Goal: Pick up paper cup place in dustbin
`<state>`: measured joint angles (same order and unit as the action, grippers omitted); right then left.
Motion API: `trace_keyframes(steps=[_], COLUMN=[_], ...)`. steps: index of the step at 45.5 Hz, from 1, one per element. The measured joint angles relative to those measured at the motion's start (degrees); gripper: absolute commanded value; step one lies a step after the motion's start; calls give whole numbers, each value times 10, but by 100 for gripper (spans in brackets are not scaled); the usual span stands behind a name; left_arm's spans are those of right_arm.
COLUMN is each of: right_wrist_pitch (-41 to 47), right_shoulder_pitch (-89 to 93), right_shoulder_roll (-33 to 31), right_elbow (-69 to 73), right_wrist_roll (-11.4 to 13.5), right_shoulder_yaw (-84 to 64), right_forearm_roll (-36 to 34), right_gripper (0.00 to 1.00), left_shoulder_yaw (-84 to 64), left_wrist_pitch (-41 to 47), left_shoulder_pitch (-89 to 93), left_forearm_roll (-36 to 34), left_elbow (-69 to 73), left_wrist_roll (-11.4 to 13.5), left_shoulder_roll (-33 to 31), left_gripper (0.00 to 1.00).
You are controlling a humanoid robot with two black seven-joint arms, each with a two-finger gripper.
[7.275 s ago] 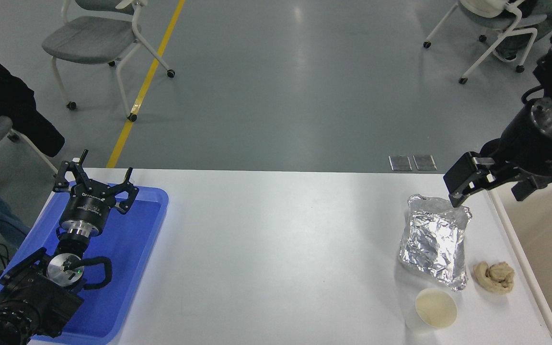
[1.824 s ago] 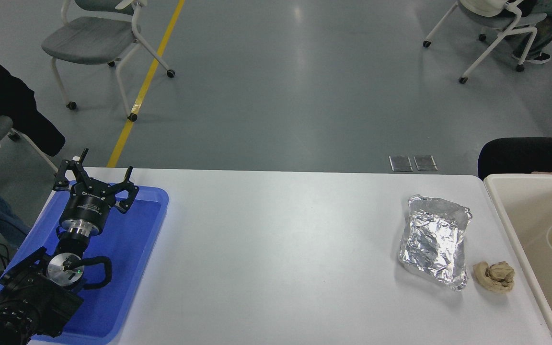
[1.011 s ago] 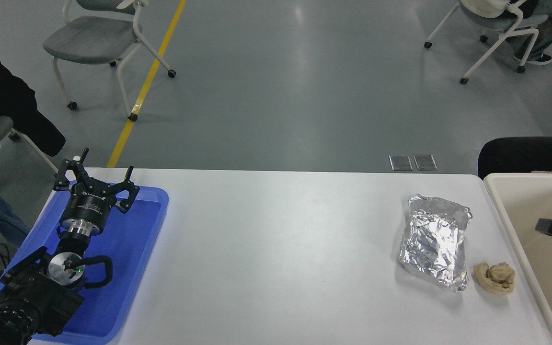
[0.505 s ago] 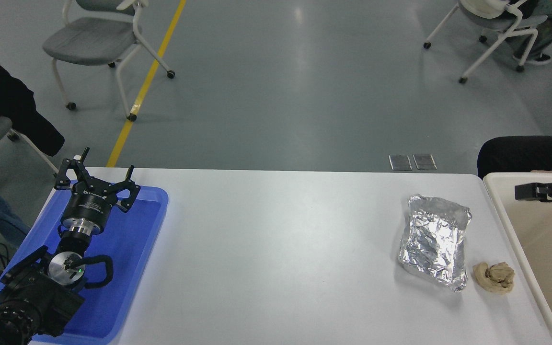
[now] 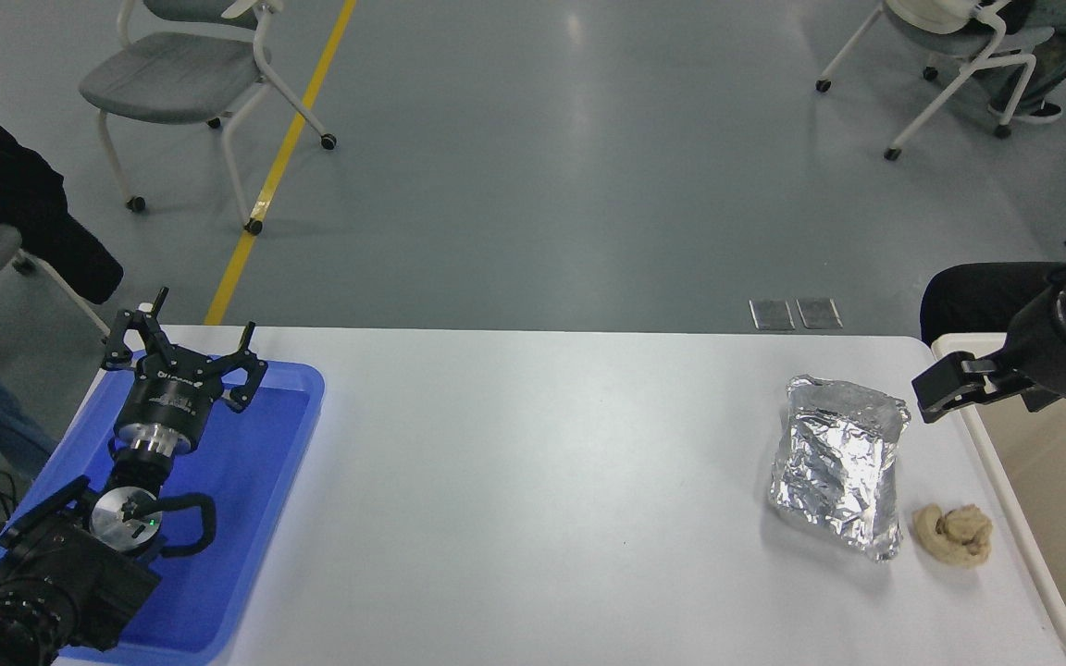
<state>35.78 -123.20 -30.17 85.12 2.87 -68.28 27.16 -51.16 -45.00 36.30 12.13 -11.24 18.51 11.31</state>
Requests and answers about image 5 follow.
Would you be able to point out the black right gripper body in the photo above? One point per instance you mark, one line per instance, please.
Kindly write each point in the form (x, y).
(1042, 351)

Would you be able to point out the person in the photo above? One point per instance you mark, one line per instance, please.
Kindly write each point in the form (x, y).
(1047, 55)
(977, 301)
(6, 203)

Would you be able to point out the blue plastic tray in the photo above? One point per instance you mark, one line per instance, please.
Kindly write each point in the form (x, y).
(246, 481)

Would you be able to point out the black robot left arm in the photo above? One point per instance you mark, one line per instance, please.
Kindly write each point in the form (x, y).
(56, 573)

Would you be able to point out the metal floor plate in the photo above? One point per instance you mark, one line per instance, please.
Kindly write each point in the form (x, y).
(819, 313)
(772, 314)

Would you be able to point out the large pale bin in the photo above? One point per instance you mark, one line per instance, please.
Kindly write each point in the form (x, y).
(1051, 481)

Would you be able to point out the crumpled silver foil tray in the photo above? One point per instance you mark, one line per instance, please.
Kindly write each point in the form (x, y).
(834, 462)

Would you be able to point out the crumpled tan paper ball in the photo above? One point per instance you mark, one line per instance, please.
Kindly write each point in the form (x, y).
(959, 536)

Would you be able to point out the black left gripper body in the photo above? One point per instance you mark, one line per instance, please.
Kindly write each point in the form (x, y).
(167, 396)

